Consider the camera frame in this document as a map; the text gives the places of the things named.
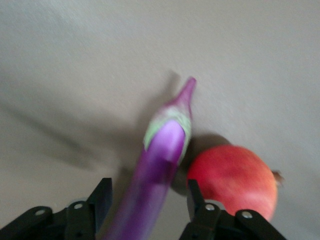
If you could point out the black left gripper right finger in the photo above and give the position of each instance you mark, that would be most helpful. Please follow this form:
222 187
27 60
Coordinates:
212 225

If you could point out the long purple eggplant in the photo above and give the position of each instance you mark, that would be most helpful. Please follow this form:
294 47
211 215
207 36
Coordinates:
160 162

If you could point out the table cover mat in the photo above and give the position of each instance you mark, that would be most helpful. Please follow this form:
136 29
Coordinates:
75 50

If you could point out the red pomegranate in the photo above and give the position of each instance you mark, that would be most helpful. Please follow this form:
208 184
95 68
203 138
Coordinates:
232 175

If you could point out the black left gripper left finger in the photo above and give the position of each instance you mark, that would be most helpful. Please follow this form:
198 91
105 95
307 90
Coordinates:
75 220

